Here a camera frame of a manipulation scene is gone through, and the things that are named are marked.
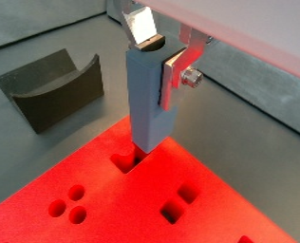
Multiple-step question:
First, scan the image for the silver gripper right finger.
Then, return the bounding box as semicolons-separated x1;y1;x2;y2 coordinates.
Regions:
161;24;211;110

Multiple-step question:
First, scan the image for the grey-blue arch peg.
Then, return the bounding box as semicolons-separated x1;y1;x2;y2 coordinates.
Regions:
126;35;184;154

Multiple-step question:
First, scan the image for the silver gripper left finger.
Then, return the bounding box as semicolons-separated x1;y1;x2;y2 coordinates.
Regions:
120;0;165;51

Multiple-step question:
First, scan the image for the red shape sorter box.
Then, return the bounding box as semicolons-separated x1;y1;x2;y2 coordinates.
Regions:
0;120;297;243

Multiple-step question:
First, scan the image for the dark grey arch holder block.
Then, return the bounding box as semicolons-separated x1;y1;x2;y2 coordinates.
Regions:
0;49;105;134

